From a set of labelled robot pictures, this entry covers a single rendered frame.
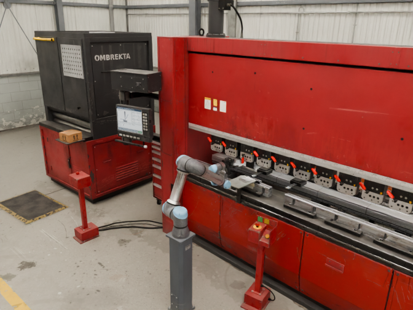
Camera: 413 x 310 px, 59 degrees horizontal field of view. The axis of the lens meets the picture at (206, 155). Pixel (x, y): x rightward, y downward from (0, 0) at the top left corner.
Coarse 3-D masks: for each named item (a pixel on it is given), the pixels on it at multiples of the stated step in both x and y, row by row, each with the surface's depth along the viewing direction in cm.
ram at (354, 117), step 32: (192, 64) 375; (224, 64) 345; (256, 64) 319; (288, 64) 297; (320, 64) 284; (192, 96) 386; (224, 96) 354; (256, 96) 327; (288, 96) 304; (320, 96) 284; (352, 96) 266; (384, 96) 251; (192, 128) 398; (224, 128) 364; (256, 128) 336; (288, 128) 311; (320, 128) 290; (352, 128) 272; (384, 128) 256; (352, 160) 278; (384, 160) 261
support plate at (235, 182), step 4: (240, 176) 363; (244, 176) 363; (232, 180) 352; (236, 180) 353; (252, 180) 353; (232, 184) 344; (236, 184) 344; (240, 184) 345; (244, 184) 345; (248, 184) 346
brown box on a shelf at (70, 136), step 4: (60, 132) 463; (64, 132) 462; (68, 132) 461; (72, 132) 463; (76, 132) 464; (80, 132) 467; (60, 136) 463; (64, 136) 458; (68, 136) 454; (72, 136) 458; (76, 136) 463; (80, 136) 468; (56, 140) 469; (60, 140) 466; (64, 140) 461; (68, 140) 456; (72, 140) 459; (76, 140) 464; (80, 140) 467; (84, 140) 471; (68, 144) 455
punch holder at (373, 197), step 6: (366, 180) 273; (366, 186) 274; (372, 186) 271; (378, 186) 268; (384, 186) 265; (372, 192) 272; (378, 192) 269; (384, 192) 268; (366, 198) 276; (372, 198) 273; (378, 198) 272; (384, 198) 273
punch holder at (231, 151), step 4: (228, 140) 364; (228, 144) 365; (232, 144) 361; (236, 144) 358; (240, 144) 361; (232, 148) 362; (236, 148) 359; (240, 148) 363; (228, 152) 367; (232, 152) 363; (236, 152) 360; (232, 156) 364; (236, 156) 362
